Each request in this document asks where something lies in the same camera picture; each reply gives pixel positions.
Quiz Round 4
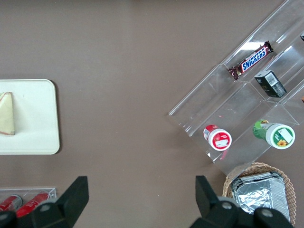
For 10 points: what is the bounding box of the beige rectangular serving tray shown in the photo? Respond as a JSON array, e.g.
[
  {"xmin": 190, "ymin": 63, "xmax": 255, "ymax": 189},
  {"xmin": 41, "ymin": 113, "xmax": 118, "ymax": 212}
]
[{"xmin": 0, "ymin": 78, "xmax": 61, "ymax": 156}]

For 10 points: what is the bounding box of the clear acrylic bottle rack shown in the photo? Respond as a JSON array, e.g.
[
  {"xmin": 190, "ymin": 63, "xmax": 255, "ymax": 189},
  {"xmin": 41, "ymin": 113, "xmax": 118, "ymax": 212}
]
[{"xmin": 0, "ymin": 187, "xmax": 57, "ymax": 211}]

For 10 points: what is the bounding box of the small black carton box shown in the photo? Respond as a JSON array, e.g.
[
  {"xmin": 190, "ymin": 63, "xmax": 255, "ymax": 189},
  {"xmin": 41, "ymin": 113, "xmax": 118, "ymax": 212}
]
[{"xmin": 254, "ymin": 70, "xmax": 288, "ymax": 98}]

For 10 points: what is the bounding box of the light tan wicker basket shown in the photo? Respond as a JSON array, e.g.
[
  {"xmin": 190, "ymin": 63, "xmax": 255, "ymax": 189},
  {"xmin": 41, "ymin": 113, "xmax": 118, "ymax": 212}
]
[{"xmin": 222, "ymin": 161, "xmax": 296, "ymax": 226}]

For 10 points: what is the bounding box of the red yogurt cup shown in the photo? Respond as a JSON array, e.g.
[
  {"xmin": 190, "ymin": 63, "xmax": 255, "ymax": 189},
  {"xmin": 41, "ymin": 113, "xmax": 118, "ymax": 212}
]
[{"xmin": 202, "ymin": 124, "xmax": 232, "ymax": 151}]

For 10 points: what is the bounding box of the red cola bottle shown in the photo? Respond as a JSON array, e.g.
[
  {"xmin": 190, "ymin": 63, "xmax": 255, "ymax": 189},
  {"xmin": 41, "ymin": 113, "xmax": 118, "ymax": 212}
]
[
  {"xmin": 0, "ymin": 194, "xmax": 24, "ymax": 211},
  {"xmin": 16, "ymin": 192, "xmax": 51, "ymax": 218}
]

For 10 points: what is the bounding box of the green yogurt cup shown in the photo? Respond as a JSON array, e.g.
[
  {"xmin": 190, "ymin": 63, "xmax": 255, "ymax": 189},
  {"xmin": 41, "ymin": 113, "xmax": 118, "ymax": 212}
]
[{"xmin": 252, "ymin": 119, "xmax": 296, "ymax": 150}]

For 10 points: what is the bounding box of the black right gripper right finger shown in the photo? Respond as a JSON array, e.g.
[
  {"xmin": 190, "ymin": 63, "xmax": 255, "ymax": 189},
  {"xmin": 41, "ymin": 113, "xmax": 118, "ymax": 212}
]
[{"xmin": 191, "ymin": 175, "xmax": 257, "ymax": 228}]

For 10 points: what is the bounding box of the triangular sandwich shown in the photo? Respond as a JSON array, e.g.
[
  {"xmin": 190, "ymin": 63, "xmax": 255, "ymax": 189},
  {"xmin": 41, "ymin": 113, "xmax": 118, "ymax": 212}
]
[{"xmin": 0, "ymin": 91, "xmax": 16, "ymax": 138}]

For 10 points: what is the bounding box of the clear acrylic stepped display stand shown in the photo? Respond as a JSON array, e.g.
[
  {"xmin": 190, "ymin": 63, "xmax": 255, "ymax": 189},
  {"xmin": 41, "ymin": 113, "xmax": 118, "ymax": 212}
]
[{"xmin": 165, "ymin": 0, "xmax": 304, "ymax": 177}]

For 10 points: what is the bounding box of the aluminium foil container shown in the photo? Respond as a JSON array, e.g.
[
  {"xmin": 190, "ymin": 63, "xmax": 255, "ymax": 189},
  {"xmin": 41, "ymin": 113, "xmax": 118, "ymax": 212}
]
[{"xmin": 229, "ymin": 171, "xmax": 291, "ymax": 224}]

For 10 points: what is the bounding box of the Snickers chocolate bar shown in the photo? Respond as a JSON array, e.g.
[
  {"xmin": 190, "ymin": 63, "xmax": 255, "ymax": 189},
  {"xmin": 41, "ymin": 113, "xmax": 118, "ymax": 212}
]
[{"xmin": 228, "ymin": 40, "xmax": 275, "ymax": 80}]

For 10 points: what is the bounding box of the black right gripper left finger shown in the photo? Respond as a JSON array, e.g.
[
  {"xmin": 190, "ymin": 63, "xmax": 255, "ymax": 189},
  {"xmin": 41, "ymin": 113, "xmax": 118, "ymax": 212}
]
[{"xmin": 14, "ymin": 175, "xmax": 90, "ymax": 228}]

